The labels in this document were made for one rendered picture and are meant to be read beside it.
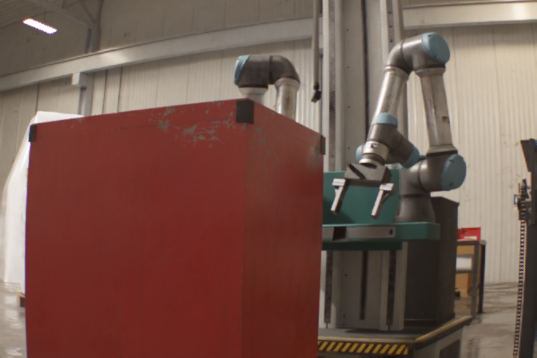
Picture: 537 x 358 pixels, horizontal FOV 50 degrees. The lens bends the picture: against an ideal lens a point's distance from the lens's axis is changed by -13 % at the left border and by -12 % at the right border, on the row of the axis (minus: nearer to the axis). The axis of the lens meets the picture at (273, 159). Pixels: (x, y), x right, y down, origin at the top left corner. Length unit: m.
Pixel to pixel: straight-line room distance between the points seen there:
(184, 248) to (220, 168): 0.20
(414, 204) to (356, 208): 0.31
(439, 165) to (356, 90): 0.62
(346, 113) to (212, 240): 1.28
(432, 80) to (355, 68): 0.54
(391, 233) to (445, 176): 0.28
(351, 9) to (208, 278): 1.58
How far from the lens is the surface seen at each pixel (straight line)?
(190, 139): 1.48
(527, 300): 3.07
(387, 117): 1.95
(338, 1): 2.69
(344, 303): 2.52
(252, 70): 2.43
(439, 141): 2.14
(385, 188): 1.84
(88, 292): 1.65
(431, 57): 2.14
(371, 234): 2.22
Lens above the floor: 0.60
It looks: 9 degrees up
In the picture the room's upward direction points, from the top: 2 degrees clockwise
